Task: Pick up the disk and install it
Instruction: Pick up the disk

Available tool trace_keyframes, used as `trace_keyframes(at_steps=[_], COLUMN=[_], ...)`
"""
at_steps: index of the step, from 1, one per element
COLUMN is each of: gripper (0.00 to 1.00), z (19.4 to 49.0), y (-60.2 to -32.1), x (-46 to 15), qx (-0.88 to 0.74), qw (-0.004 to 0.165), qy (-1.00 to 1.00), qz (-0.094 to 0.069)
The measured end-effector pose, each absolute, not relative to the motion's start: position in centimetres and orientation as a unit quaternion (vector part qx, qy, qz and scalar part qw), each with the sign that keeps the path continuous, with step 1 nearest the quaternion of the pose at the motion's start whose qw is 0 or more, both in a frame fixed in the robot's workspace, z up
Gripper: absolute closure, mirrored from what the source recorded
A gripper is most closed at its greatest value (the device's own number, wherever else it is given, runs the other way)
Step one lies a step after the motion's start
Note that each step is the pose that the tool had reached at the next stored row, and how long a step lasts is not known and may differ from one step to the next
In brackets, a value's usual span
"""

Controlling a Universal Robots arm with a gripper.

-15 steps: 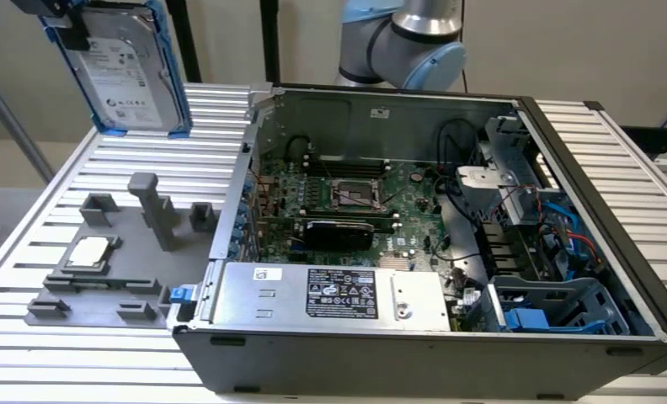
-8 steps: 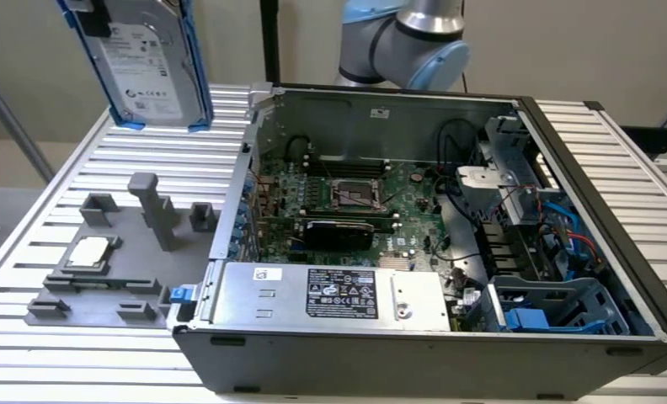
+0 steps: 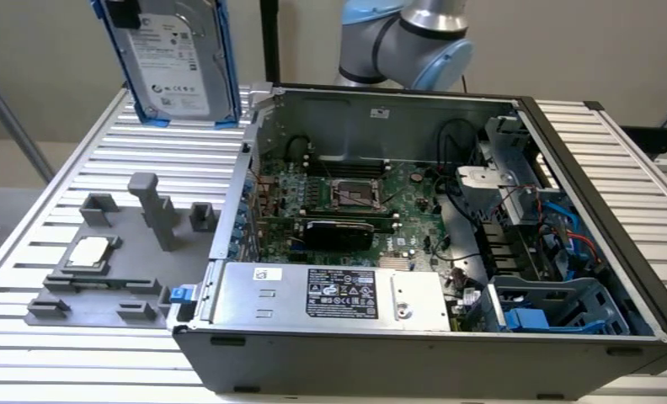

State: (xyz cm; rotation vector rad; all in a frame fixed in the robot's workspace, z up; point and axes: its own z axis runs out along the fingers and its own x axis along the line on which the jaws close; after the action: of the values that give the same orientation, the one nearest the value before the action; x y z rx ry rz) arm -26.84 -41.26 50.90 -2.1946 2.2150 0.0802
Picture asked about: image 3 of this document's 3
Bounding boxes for CPU socket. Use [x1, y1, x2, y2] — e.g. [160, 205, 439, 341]
[331, 178, 385, 210]

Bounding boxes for black open PC case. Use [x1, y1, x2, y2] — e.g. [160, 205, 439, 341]
[167, 82, 667, 401]

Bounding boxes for grey metal frame leg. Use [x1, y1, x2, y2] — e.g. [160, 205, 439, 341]
[0, 56, 55, 183]

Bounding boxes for blue disk carrier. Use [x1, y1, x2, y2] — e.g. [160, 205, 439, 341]
[504, 308, 552, 333]

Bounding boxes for black pole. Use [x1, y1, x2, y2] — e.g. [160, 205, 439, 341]
[259, 0, 283, 84]

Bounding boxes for black RAM slot bank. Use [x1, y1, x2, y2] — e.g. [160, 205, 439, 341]
[309, 157, 394, 178]
[298, 208, 402, 233]

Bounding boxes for blue wire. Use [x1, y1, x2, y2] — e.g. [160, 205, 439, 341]
[540, 200, 586, 279]

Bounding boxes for grey disk bay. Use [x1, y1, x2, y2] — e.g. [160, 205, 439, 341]
[484, 275, 634, 337]

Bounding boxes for grey parts rack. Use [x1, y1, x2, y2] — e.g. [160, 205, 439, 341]
[24, 171, 225, 330]

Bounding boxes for silver power supply unit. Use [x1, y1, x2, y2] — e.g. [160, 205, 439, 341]
[209, 262, 454, 334]

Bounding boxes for hard disk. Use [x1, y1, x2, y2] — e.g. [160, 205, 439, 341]
[90, 0, 241, 130]

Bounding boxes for short black looped wire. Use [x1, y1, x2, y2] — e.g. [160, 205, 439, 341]
[286, 134, 314, 166]

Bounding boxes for black plastic bracket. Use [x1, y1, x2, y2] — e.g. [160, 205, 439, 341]
[476, 217, 544, 279]

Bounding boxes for green motherboard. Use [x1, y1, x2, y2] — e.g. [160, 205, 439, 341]
[251, 156, 473, 277]

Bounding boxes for black panel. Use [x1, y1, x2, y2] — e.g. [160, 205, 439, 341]
[618, 125, 667, 160]

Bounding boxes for black graphics card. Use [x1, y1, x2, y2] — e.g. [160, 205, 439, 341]
[302, 218, 378, 254]

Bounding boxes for silver CPU chip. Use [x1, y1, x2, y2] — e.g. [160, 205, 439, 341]
[66, 236, 119, 268]

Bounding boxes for metal drive cage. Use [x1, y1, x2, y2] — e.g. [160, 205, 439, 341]
[455, 113, 572, 228]

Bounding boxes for red wire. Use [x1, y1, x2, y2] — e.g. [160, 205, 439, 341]
[568, 232, 604, 265]

